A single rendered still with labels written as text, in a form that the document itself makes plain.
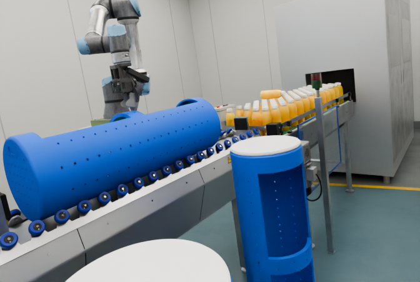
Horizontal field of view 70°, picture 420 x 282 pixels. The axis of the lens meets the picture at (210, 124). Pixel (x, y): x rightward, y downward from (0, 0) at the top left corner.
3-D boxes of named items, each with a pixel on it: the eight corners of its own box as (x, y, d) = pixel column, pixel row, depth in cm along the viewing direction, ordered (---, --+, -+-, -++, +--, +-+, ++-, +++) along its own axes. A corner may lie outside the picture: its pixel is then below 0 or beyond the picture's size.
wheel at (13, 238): (-5, 238, 84) (-4, 235, 82) (14, 230, 87) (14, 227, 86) (2, 252, 82) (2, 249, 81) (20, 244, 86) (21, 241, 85)
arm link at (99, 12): (88, -7, 159) (73, 39, 124) (109, -8, 160) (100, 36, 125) (94, 14, 167) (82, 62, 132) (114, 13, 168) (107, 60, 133)
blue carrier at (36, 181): (14, 212, 107) (-6, 134, 102) (184, 147, 173) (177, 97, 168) (48, 233, 89) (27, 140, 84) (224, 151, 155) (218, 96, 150)
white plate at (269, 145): (216, 151, 118) (217, 154, 119) (283, 154, 102) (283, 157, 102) (250, 135, 140) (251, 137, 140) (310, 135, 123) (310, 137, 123)
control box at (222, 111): (210, 122, 221) (208, 108, 219) (226, 117, 236) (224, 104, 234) (221, 122, 215) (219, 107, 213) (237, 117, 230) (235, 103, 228)
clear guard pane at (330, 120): (304, 197, 200) (297, 125, 193) (340, 161, 259) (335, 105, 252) (305, 197, 200) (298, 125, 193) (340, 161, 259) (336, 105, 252)
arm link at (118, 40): (126, 26, 127) (123, 22, 119) (131, 52, 129) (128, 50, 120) (107, 28, 126) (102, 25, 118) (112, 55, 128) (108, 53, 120)
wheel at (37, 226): (25, 226, 89) (25, 222, 88) (40, 219, 93) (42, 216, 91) (31, 239, 88) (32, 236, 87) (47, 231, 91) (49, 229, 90)
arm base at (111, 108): (97, 119, 167) (95, 102, 166) (115, 115, 181) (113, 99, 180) (119, 118, 161) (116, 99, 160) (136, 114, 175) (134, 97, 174)
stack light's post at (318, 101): (327, 252, 212) (314, 97, 195) (329, 249, 215) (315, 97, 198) (333, 254, 209) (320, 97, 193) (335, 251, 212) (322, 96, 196)
